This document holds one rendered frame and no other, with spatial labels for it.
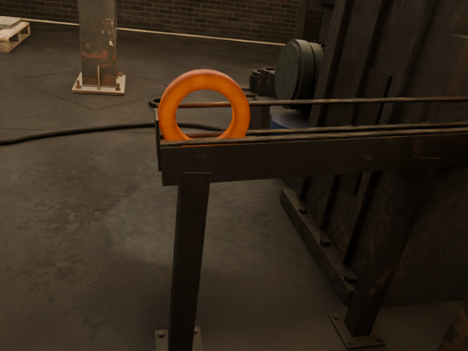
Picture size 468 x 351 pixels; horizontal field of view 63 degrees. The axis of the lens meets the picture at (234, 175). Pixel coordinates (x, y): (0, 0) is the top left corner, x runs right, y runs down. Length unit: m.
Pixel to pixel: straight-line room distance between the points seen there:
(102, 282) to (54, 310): 0.16
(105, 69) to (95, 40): 0.23
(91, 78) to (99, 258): 2.12
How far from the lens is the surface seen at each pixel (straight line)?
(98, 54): 3.31
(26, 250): 1.54
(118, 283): 1.36
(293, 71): 2.14
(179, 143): 0.76
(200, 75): 0.75
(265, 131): 0.86
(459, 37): 1.10
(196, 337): 1.19
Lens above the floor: 0.92
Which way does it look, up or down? 27 degrees down
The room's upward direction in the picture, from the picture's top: 8 degrees clockwise
